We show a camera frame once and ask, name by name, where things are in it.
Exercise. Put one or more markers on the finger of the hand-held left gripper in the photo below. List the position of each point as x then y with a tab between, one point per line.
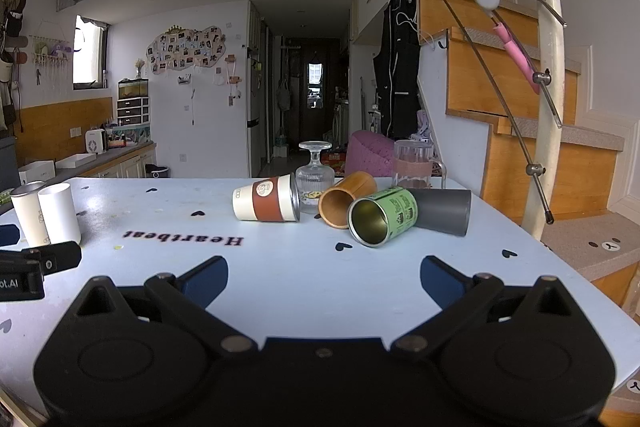
7	234
57	257

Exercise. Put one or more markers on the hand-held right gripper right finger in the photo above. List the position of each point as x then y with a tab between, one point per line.
439	279

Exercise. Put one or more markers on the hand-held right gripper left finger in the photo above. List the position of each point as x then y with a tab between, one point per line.
206	279

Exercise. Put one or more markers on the green metal tin cup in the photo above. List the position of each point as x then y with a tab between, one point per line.
395	209

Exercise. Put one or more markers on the white cup with metal rim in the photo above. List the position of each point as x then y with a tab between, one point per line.
27	217

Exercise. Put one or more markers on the plain white cup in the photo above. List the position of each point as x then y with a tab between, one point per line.
60	214

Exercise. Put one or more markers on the dark grey cup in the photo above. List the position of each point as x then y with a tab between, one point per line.
442	209

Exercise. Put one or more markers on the white cup with brown sleeve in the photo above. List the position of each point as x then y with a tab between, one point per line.
267	199

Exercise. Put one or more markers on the bamboo wooden cup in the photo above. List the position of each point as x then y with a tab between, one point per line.
350	189

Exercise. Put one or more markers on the white flat box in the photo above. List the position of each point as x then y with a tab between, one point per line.
36	172
75	161

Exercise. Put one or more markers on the glass pitcher with pink sleeve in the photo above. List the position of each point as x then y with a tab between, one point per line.
412	167

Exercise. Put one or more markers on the white kitchen cabinet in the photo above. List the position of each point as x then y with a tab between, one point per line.
127	164

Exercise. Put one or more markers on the white countertop appliance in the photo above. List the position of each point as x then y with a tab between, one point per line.
96	141

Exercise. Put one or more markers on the pink round pouf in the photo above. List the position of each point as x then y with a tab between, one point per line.
367	154

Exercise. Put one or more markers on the clear glass goblet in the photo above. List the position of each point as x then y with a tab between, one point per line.
314	179

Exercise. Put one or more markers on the bear-print stair mat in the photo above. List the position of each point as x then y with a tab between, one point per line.
595	244

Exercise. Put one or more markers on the grey drawer unit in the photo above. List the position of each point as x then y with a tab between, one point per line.
133	112

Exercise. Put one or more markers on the glass fish tank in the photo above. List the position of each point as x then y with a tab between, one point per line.
133	88

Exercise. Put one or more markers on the hanging tote bag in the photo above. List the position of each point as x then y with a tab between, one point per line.
284	97

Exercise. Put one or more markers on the window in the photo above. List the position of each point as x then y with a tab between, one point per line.
90	52

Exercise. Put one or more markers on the black hanging coat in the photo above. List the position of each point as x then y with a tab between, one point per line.
397	72

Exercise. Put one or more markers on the wooden staircase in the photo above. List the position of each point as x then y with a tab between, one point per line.
500	72

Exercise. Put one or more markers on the cloud-shaped photo board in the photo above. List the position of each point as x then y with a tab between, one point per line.
185	49

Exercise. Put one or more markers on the pink foam tube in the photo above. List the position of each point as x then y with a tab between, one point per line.
517	57

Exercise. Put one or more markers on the wall rack with hanging bags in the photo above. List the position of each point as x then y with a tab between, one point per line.
11	42

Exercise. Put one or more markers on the white curved railing post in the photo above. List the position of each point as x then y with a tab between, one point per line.
547	57

